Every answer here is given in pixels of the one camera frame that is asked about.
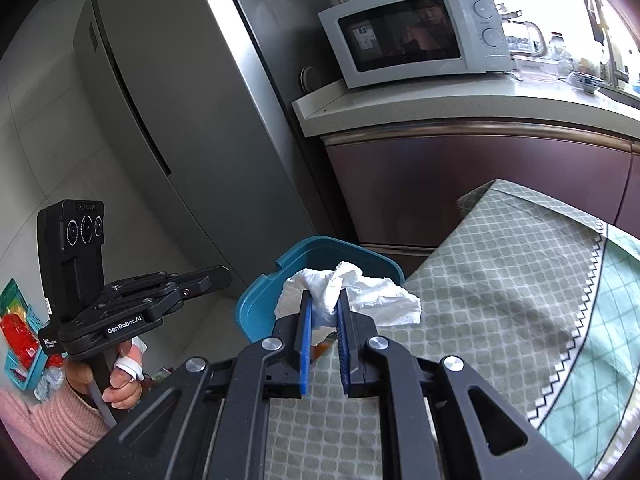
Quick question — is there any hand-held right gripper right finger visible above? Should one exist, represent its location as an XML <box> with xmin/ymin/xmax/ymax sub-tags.
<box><xmin>336</xmin><ymin>291</ymin><xmax>585</xmax><ymax>480</ymax></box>

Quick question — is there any person's left forearm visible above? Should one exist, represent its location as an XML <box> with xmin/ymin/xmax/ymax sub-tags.
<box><xmin>0</xmin><ymin>385</ymin><xmax>111</xmax><ymax>480</ymax></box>

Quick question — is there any person's left hand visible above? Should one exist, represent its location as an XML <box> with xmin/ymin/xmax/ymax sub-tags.
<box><xmin>64</xmin><ymin>337</ymin><xmax>147</xmax><ymax>413</ymax></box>

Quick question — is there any brown kitchen counter cabinet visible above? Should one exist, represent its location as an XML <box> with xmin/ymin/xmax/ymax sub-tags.
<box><xmin>291</xmin><ymin>72</ymin><xmax>640</xmax><ymax>266</ymax></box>

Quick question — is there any patterned green yellow tablecloth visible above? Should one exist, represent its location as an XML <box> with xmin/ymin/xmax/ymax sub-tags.
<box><xmin>260</xmin><ymin>179</ymin><xmax>640</xmax><ymax>480</ymax></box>

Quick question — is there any round grey plate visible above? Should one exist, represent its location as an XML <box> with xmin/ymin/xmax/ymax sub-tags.
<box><xmin>300</xmin><ymin>66</ymin><xmax>326</xmax><ymax>92</ymax></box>

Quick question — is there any red plastic packet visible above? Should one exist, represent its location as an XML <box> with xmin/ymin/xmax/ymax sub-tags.
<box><xmin>0</xmin><ymin>310</ymin><xmax>41</xmax><ymax>356</ymax></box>

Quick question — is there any grey refrigerator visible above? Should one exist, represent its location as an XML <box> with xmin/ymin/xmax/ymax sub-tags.
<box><xmin>72</xmin><ymin>0</ymin><xmax>351</xmax><ymax>291</ymax></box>

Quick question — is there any teal plastic bin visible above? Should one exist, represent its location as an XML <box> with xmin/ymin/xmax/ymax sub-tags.
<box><xmin>235</xmin><ymin>235</ymin><xmax>406</xmax><ymax>346</ymax></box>

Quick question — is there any teal plastic basket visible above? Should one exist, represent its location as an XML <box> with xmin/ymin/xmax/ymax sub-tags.
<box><xmin>0</xmin><ymin>277</ymin><xmax>48</xmax><ymax>391</ymax></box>

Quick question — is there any clear plastic container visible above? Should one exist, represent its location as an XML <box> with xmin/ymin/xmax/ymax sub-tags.
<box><xmin>515</xmin><ymin>55</ymin><xmax>561</xmax><ymax>81</ymax></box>

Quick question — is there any orange peel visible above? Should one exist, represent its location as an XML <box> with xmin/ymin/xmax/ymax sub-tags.
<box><xmin>312</xmin><ymin>330</ymin><xmax>341</xmax><ymax>361</ymax></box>

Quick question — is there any white tissue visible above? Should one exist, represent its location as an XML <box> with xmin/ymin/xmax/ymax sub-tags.
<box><xmin>274</xmin><ymin>261</ymin><xmax>422</xmax><ymax>328</ymax></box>

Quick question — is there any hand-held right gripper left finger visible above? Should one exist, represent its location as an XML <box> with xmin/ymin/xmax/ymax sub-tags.
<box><xmin>65</xmin><ymin>291</ymin><xmax>316</xmax><ymax>480</ymax></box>

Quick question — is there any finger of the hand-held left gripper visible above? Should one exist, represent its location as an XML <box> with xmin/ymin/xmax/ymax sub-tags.
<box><xmin>97</xmin><ymin>276</ymin><xmax>234</xmax><ymax>322</ymax></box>
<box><xmin>111</xmin><ymin>266</ymin><xmax>232</xmax><ymax>296</ymax></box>

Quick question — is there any blue patterned bowl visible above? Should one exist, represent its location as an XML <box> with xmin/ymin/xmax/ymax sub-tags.
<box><xmin>567</xmin><ymin>71</ymin><xmax>603</xmax><ymax>93</ymax></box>

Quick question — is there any glass electric kettle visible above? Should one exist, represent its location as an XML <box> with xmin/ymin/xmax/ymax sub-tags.
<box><xmin>500</xmin><ymin>7</ymin><xmax>548</xmax><ymax>58</ymax></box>

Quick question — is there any white microwave oven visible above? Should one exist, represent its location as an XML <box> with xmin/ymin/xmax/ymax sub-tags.
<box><xmin>318</xmin><ymin>0</ymin><xmax>516</xmax><ymax>90</ymax></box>

